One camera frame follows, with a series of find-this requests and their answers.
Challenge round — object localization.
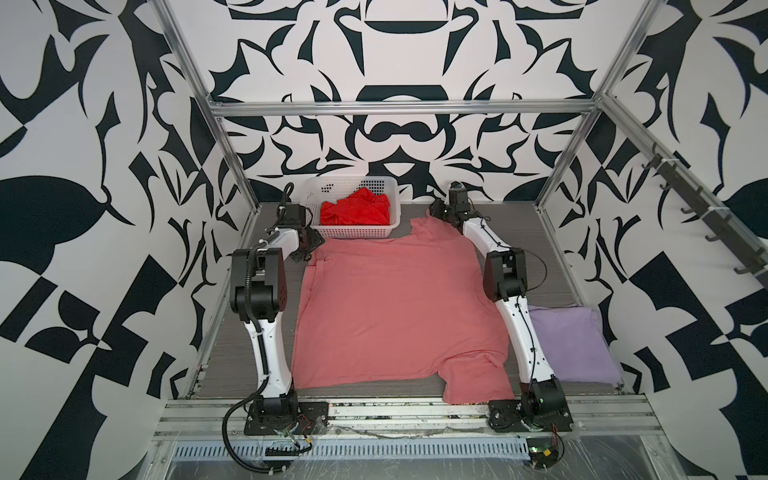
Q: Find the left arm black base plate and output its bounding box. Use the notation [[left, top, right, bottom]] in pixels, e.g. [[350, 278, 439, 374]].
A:
[[244, 398, 329, 436]]

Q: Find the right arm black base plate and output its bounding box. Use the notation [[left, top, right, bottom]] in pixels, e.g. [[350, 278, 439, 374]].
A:
[[488, 399, 573, 433]]

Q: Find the white plastic basket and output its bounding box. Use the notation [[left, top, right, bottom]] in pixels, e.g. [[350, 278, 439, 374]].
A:
[[301, 175, 401, 239]]

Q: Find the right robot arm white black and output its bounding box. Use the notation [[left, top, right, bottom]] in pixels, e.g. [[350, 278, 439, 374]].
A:
[[429, 181, 573, 433]]

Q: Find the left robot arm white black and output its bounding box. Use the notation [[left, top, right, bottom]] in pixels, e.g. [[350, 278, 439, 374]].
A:
[[230, 200, 324, 420]]

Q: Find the white slotted cable duct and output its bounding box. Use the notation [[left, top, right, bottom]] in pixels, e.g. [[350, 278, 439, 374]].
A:
[[172, 437, 530, 462]]

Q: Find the pink t shirt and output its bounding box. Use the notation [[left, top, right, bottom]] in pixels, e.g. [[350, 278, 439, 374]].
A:
[[291, 217, 514, 404]]

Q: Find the folded purple t shirt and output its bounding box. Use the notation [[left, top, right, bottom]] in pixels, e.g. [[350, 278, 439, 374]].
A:
[[530, 306, 621, 386]]

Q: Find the red t shirt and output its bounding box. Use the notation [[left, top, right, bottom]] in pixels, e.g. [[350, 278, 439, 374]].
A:
[[320, 187, 391, 226]]

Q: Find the black wall hook rack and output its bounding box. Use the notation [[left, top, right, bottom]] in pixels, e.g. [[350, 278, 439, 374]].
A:
[[643, 142, 767, 290]]

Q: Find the small green circuit board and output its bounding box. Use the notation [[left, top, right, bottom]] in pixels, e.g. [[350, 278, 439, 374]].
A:
[[526, 435, 564, 470]]

